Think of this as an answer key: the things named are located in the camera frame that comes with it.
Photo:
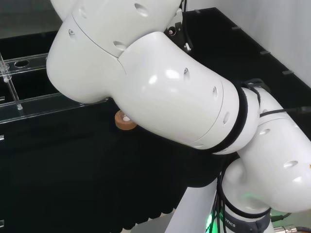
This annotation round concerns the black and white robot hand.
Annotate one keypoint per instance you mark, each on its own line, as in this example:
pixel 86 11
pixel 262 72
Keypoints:
pixel 183 34

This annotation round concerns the clear acrylic funnel stand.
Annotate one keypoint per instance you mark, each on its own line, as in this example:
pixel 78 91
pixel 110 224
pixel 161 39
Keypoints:
pixel 36 106

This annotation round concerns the grey cloth clip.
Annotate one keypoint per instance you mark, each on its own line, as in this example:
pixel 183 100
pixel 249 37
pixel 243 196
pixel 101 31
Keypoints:
pixel 1 137
pixel 288 72
pixel 264 52
pixel 236 28
pixel 1 222
pixel 196 11

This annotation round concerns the black bench cloth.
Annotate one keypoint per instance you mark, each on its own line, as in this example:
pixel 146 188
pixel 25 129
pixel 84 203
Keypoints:
pixel 73 170

